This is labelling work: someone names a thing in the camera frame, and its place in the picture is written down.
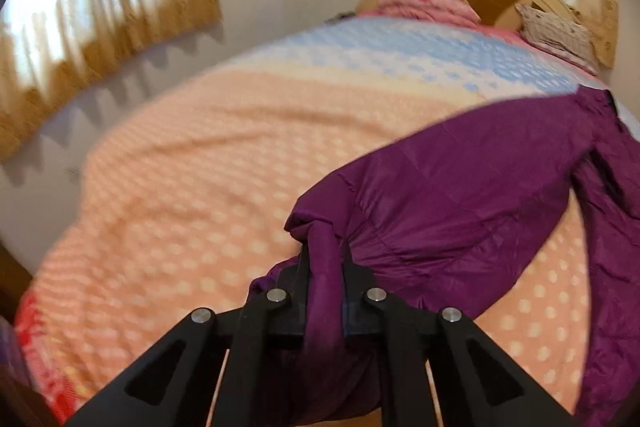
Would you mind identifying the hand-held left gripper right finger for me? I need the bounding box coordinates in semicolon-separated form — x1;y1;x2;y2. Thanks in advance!
342;242;551;427

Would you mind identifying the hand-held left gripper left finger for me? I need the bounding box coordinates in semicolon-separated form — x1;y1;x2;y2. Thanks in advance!
65;242;311;427

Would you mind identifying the purple puffer jacket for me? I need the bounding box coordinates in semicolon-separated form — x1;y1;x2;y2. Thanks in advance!
248;85;640;427

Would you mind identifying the dotted pastel bedspread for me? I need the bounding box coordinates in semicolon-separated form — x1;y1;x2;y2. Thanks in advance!
14;14;640;427

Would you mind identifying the red floral cloth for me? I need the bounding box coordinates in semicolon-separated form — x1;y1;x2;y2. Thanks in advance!
14;292;71;423

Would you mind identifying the dark wooden furniture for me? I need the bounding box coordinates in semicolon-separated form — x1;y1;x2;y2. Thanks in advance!
0;242;35;323

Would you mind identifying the folded pink quilt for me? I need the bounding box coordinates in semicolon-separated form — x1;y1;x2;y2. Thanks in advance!
377;0;481;28

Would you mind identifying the striped patterned pillow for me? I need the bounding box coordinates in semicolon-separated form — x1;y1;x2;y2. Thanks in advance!
515;4;601;72

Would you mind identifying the short beige curtain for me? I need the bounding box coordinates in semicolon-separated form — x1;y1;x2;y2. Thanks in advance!
0;0;223;162

